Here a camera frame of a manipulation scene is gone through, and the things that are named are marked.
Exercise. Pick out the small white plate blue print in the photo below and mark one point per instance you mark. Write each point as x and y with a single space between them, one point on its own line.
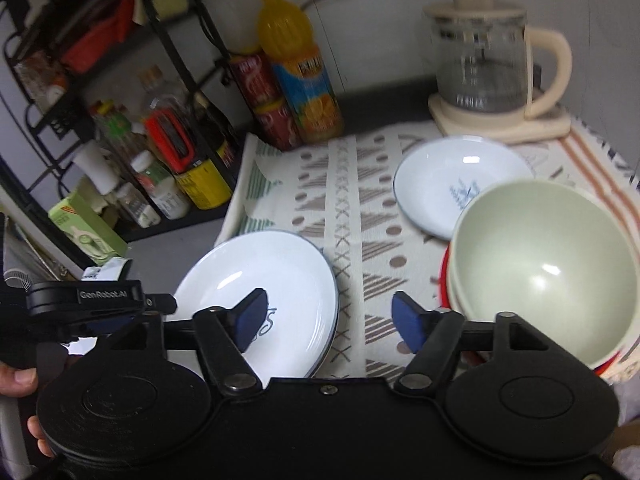
450 180

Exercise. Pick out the red and black bowl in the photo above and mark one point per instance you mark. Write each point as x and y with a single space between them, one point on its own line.
443 280

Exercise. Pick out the pale yellow sponge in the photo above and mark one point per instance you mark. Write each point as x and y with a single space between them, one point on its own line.
170 0

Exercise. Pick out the white plate with flower print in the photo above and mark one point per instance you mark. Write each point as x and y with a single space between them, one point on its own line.
338 320

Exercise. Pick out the orange juice bottle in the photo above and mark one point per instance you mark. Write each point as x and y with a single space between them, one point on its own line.
300 80

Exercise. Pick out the green drink carton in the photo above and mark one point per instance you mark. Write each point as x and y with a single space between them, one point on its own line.
85 235

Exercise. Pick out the small glass spice jar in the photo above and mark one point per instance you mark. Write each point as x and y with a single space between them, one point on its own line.
137 207

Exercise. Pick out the pale green bowl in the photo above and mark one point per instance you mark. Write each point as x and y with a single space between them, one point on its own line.
451 285
540 260

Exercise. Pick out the white jar with white lid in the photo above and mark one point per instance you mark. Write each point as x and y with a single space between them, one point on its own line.
165 195

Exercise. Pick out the white bottle orange cap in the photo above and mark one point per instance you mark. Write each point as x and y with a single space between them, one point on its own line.
52 91

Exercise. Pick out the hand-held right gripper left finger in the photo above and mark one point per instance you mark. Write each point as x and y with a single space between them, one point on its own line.
250 317

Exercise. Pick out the patterned fringed table mat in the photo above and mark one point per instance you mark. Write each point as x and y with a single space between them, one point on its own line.
360 200

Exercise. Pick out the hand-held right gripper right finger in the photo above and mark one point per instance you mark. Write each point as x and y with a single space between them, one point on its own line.
407 320

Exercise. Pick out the green label bottle red cap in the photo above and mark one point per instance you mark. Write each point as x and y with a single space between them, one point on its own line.
117 125

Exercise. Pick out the white and black snack pouch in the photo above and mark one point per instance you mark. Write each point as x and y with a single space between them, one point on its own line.
107 269

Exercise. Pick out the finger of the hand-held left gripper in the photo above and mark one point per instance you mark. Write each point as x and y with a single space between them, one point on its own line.
115 322

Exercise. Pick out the black metal shelf rack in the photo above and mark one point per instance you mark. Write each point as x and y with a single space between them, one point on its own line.
170 45

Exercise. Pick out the white plate with blue script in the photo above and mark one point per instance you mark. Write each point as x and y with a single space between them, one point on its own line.
260 265

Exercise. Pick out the cream kettle base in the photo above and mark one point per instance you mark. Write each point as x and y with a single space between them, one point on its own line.
500 127

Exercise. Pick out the crumpled beige paper bag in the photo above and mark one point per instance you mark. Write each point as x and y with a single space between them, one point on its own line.
92 194

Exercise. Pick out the orange-red plastic basket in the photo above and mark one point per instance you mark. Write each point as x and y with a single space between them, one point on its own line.
95 40

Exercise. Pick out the person's left hand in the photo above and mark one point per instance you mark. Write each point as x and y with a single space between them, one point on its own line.
17 382

